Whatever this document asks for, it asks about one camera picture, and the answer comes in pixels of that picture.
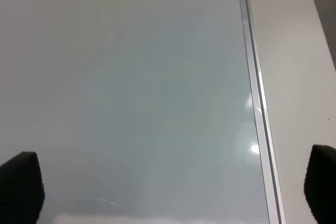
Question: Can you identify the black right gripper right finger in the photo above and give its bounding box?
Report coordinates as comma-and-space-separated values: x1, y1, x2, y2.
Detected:
304, 145, 335, 223

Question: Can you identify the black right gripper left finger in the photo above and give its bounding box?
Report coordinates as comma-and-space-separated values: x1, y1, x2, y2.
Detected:
1, 152, 45, 223

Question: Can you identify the white aluminium-framed whiteboard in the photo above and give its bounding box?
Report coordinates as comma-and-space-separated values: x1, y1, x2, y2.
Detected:
1, 0, 284, 223

